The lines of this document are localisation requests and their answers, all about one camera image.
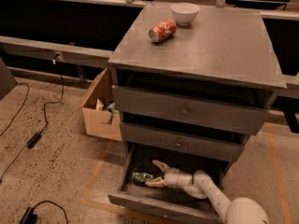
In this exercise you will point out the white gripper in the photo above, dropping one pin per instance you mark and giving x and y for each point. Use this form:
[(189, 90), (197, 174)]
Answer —
[(171, 176)]

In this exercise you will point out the grey drawer cabinet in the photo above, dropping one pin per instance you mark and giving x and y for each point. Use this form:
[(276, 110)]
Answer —
[(223, 56)]

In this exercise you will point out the green soda can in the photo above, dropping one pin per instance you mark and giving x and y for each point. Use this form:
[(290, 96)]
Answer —
[(140, 178)]

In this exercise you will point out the middle grey drawer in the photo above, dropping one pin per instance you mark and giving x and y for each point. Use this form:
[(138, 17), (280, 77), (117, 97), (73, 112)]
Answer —
[(181, 142)]

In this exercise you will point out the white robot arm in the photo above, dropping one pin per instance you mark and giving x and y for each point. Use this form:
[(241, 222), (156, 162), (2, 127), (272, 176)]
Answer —
[(200, 185)]

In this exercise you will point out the orange soda can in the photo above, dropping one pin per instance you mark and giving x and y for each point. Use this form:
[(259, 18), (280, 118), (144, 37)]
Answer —
[(162, 30)]

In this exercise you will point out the black power brick bottom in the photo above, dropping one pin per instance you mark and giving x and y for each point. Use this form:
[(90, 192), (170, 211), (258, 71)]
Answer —
[(30, 217)]

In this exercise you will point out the black item in box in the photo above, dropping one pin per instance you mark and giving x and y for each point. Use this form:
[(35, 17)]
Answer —
[(110, 107)]

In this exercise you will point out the cardboard box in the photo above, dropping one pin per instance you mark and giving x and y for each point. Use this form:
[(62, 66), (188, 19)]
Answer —
[(99, 121)]

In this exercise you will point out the top grey drawer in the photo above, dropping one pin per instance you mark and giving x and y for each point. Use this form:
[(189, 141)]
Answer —
[(199, 112)]

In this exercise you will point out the white bowl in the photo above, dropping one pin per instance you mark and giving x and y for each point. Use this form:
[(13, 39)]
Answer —
[(184, 13)]

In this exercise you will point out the bottom grey open drawer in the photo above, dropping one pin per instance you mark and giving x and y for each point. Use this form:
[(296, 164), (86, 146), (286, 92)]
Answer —
[(168, 203)]

